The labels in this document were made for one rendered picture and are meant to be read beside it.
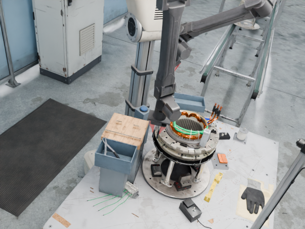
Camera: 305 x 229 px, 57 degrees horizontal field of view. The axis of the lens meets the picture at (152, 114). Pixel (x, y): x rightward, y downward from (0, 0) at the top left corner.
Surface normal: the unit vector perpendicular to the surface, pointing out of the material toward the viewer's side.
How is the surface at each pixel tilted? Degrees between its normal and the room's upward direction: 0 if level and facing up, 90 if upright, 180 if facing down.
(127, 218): 0
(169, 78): 92
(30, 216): 0
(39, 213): 0
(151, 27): 90
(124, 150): 90
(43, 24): 90
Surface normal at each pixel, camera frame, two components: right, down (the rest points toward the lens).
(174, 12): 0.50, 0.61
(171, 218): 0.15, -0.78
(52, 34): -0.37, 0.52
